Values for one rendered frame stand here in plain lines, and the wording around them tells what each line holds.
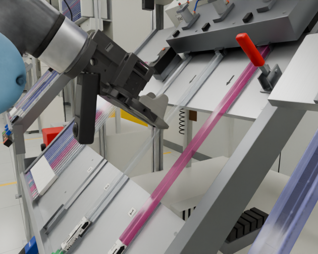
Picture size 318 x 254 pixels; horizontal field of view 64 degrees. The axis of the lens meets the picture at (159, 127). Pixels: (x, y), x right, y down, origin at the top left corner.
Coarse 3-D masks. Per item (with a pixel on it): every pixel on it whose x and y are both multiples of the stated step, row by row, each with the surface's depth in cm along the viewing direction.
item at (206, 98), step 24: (144, 48) 95; (240, 48) 53; (288, 48) 44; (192, 72) 59; (216, 72) 53; (240, 72) 48; (168, 96) 59; (192, 96) 52; (216, 96) 47; (240, 96) 43; (264, 96) 40
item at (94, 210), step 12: (216, 60) 54; (204, 72) 53; (192, 84) 53; (180, 108) 52; (168, 120) 50; (156, 132) 49; (144, 144) 49; (132, 168) 48; (120, 180) 47; (108, 192) 46; (96, 204) 46; (84, 216) 46; (60, 252) 43
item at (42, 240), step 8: (24, 176) 78; (24, 184) 73; (24, 192) 69; (32, 200) 64; (32, 208) 59; (32, 216) 57; (40, 216) 58; (32, 224) 54; (40, 224) 54; (40, 232) 51; (40, 240) 48; (48, 240) 50; (40, 248) 46; (48, 248) 47
